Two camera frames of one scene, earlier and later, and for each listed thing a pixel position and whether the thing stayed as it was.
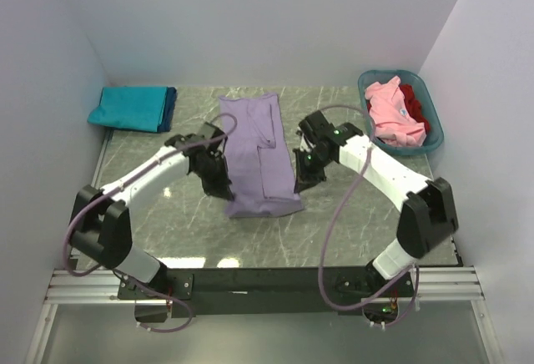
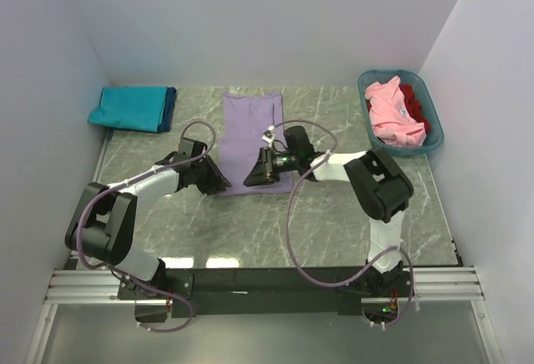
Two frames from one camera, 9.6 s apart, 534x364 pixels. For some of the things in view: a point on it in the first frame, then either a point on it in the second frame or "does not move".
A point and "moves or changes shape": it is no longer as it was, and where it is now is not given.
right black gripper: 305,179 to 264,172
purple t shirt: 257,151 moves or changes shape
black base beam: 267,292 does not move
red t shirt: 414,106 does not move
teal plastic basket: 435,133 does not move
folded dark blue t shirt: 167,113 does not move
